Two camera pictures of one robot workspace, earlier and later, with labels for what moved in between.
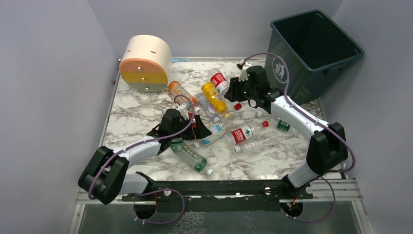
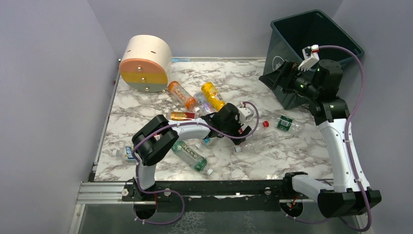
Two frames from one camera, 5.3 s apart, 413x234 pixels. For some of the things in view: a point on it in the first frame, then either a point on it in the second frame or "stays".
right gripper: x=235 y=91 -> x=287 y=74
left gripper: x=196 y=128 -> x=215 y=119
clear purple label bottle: x=203 y=104 stays
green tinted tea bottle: x=190 y=156 stays
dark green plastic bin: x=314 y=47 stays
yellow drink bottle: x=210 y=91 stays
